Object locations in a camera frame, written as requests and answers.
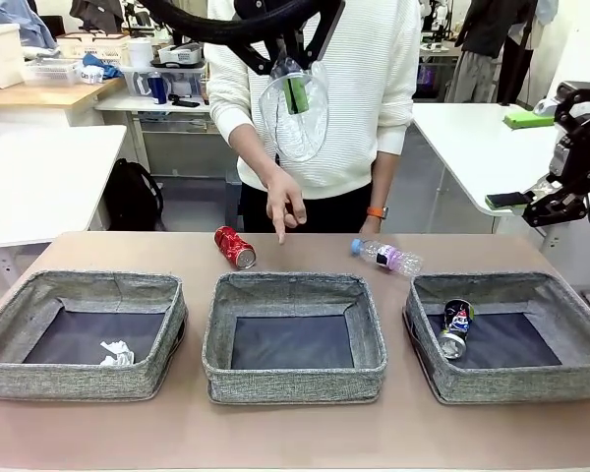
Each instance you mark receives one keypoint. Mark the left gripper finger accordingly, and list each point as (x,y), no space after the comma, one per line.
(300,93)
(260,61)

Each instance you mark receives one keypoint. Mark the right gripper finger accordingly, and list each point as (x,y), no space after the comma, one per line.
(577,110)
(555,206)

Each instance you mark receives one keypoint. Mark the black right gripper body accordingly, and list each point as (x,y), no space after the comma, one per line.
(585,157)

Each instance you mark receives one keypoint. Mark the clear plastic cup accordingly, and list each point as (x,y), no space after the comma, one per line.
(300,137)

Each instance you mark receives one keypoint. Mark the crushed black soda can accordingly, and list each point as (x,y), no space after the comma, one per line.
(456,329)

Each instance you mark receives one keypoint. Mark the crushed red soda can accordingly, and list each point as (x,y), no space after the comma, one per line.
(231,246)

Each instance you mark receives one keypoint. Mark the white paper ball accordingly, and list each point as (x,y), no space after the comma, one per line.
(118,354)

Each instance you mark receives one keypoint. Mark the person's left forearm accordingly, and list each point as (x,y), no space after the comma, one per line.
(384,179)

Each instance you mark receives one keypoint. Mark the person's right forearm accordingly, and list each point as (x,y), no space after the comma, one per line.
(255,147)

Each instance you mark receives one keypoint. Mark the person's right hand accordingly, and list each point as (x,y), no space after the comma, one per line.
(287,201)

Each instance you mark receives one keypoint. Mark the person's left hand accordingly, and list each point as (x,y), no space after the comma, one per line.
(372,226)

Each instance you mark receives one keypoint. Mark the person in white sweater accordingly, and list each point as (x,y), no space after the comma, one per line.
(369,98)

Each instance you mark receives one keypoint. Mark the hanging black trousers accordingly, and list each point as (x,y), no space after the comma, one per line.
(513,74)

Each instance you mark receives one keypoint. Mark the clear storage bin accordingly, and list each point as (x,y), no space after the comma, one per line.
(187,81)

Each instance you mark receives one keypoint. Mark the small black device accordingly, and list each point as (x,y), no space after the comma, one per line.
(184,102)

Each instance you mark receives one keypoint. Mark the large white table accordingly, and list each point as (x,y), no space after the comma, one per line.
(472,147)

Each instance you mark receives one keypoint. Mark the hanging grey trousers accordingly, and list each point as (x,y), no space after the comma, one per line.
(472,78)

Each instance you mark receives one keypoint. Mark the hanging dark jacket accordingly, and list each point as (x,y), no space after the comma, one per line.
(491,24)

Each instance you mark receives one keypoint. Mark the white paper roll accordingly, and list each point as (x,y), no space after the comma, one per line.
(139,54)

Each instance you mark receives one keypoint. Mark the person's black trousers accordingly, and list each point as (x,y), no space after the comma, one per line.
(324,216)

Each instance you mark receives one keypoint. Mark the white shelf table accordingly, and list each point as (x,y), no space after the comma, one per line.
(128,104)

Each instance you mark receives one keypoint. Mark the orange band smartwatch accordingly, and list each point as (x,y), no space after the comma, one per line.
(377,212)

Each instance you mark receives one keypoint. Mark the blue cloth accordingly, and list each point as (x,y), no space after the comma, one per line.
(110,69)

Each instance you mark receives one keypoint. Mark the clear bottle with blue cap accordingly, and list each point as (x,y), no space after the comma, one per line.
(393,258)

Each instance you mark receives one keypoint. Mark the dark grey garment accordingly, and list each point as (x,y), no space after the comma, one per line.
(93,12)

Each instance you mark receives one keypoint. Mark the cream plastic crate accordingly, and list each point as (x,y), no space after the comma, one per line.
(78,49)

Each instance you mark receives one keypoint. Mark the grey fabric basket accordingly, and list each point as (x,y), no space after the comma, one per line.
(78,381)
(511,383)
(295,381)

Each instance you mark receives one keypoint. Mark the black backpack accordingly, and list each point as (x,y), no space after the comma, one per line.
(133,196)

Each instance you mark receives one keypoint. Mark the clear plastic basket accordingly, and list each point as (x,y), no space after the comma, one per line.
(51,74)

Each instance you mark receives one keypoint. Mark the wooden table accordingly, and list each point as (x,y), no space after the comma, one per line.
(29,96)

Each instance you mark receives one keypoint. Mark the blue denim garment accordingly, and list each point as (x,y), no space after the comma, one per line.
(24,19)

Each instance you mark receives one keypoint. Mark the white side table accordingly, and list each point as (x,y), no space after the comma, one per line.
(39,187)

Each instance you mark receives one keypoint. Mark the white storage box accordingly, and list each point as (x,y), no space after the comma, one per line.
(0,59)

